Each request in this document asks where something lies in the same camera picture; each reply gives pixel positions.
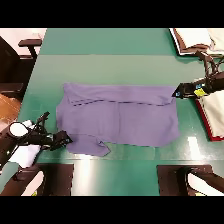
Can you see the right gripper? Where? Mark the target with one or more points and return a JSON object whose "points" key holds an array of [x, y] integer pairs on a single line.
{"points": [[188, 90]]}

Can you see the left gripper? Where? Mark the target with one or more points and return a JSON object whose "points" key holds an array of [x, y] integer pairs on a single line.
{"points": [[60, 138]]}

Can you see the purple T-shirt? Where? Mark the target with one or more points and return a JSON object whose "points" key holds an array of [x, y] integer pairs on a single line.
{"points": [[123, 120]]}

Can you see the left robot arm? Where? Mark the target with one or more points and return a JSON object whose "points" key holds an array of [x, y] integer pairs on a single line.
{"points": [[18, 140]]}

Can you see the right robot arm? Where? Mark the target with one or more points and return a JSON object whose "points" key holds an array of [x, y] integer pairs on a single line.
{"points": [[216, 83]]}

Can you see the red garment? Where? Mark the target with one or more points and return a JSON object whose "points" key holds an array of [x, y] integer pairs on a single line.
{"points": [[204, 116]]}

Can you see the cream garment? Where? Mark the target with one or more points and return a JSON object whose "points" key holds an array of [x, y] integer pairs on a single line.
{"points": [[215, 111]]}

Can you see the brown garment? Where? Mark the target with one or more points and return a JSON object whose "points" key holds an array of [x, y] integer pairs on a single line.
{"points": [[186, 50]]}

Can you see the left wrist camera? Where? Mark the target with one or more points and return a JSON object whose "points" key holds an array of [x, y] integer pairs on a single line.
{"points": [[41, 120]]}

